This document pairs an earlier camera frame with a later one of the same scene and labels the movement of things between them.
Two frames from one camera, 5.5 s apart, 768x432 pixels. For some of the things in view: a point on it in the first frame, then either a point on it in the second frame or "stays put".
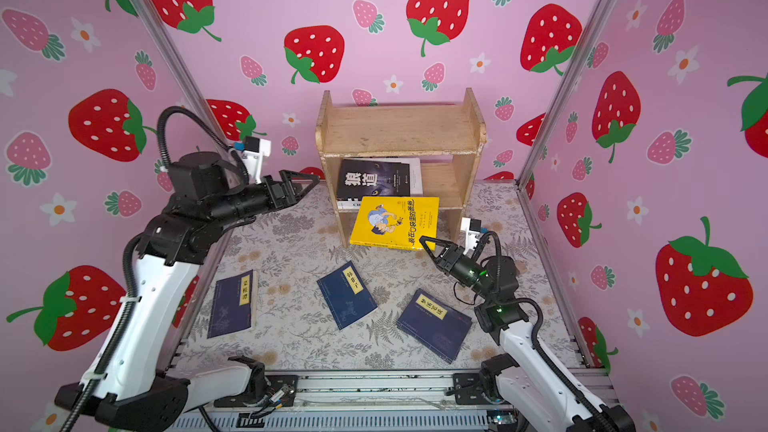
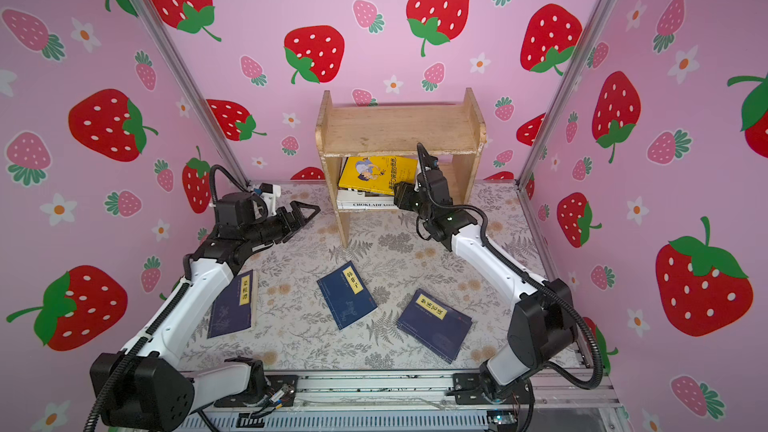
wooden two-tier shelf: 447,138 stays put
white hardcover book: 416,181 -> 357,200
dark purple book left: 234,305 stays put
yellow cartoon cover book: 395,221 -> 377,174
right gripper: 457,256 -> 403,194
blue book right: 434,324 stays put
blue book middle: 346,295 stays put
